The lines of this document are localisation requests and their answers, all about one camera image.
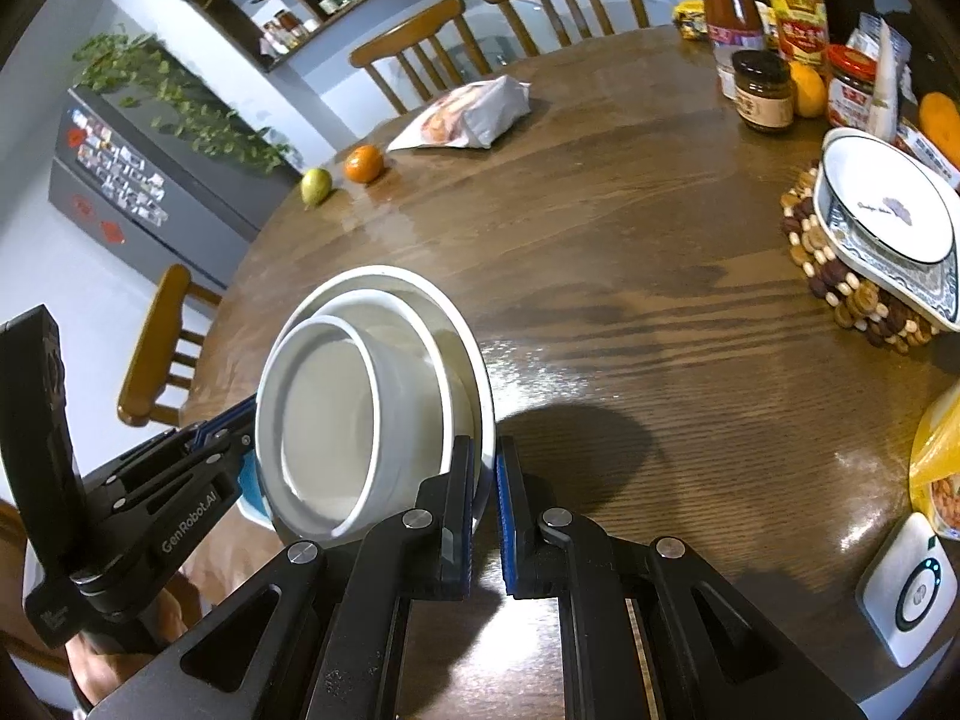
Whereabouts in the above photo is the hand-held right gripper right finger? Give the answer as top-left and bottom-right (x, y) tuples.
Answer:
(495, 435), (865, 720)

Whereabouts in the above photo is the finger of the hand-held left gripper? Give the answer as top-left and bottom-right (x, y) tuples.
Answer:
(81, 392), (258, 497)
(103, 433), (254, 520)

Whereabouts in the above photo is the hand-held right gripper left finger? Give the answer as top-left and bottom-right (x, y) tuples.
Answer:
(88, 437), (478, 720)

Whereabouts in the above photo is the blue oval dish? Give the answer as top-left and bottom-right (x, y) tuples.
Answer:
(237, 457), (275, 530)

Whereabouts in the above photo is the white straight-sided bowl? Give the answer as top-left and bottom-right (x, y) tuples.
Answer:
(255, 315), (457, 550)

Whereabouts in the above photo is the medium white bowl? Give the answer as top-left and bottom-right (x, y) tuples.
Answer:
(309, 287), (481, 481)

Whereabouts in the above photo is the large white bowl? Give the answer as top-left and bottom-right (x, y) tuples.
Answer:
(276, 264), (497, 526)

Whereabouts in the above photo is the person's left forearm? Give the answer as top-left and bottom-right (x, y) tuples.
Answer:
(67, 645), (121, 713)

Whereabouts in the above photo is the grey refrigerator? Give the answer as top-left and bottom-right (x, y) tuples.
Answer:
(49, 86), (301, 290)

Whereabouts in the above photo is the green pear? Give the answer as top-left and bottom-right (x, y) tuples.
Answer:
(300, 167), (333, 209)

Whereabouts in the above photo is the group of fridge photo magnets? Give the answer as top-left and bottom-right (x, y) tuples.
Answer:
(71, 109), (170, 226)

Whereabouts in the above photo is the orange mandarin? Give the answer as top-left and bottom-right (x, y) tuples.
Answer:
(343, 145), (386, 185)

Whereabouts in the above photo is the hanging green vine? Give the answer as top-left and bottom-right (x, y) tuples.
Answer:
(71, 30), (297, 177)

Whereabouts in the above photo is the white snack bag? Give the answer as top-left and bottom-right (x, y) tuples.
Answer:
(386, 75), (533, 151)

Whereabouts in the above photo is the white round-button device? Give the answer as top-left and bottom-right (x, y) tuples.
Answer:
(855, 511), (947, 668)

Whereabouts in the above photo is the wooden bead trivet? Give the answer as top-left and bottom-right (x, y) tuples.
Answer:
(780, 161), (942, 353)

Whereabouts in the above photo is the yellow food bag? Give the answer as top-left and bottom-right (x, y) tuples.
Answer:
(907, 390), (960, 541)

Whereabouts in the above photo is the blue-rimmed patterned dish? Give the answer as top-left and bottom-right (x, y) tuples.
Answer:
(816, 217), (960, 332)

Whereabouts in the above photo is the white dish with flower print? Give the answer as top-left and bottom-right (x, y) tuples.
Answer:
(814, 127), (960, 267)

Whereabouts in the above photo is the brown sauce jar black lid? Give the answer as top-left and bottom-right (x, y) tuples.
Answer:
(729, 49), (796, 134)

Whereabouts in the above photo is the yellow-orange citrus fruit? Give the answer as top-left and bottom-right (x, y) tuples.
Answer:
(787, 60), (830, 119)

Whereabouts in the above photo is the yellow snack packet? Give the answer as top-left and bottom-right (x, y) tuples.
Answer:
(673, 0), (713, 40)

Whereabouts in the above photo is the red chili sauce jar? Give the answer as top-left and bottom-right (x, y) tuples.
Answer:
(825, 43), (878, 128)

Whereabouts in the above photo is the red sauce bottle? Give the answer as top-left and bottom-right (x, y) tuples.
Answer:
(694, 0), (766, 98)

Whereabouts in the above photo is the white paper packet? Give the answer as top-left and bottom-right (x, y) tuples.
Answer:
(847, 11), (920, 143)

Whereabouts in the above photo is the yellow-capped vinegar bottle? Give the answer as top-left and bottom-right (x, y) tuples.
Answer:
(765, 0), (830, 76)

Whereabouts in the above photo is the orange fruit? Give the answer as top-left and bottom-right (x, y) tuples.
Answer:
(919, 92), (960, 166)

